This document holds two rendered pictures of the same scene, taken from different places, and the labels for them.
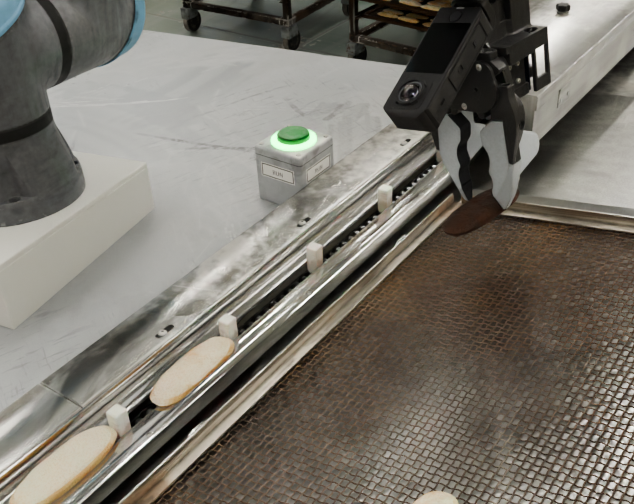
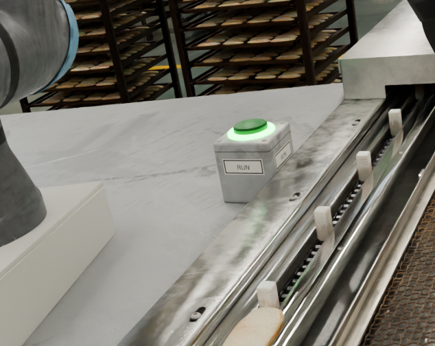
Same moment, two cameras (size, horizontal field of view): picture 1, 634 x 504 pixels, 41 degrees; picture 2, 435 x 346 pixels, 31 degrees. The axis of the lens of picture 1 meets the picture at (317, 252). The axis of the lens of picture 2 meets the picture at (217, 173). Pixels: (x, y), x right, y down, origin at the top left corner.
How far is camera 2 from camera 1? 0.26 m
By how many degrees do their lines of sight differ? 15
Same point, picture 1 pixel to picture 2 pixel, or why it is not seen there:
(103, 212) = (72, 233)
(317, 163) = (281, 149)
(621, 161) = not seen: outside the picture
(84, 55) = (29, 70)
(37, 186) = (3, 205)
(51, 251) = (30, 273)
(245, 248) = (245, 228)
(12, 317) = not seen: outside the picture
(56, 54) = (5, 65)
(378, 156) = (336, 136)
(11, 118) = not seen: outside the picture
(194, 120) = (121, 161)
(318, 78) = (229, 110)
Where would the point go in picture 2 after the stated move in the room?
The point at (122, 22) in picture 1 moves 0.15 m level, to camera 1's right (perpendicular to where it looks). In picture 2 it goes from (60, 38) to (193, 9)
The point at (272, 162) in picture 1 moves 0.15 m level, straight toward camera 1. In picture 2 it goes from (235, 156) to (278, 202)
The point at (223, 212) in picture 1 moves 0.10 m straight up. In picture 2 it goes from (191, 221) to (174, 139)
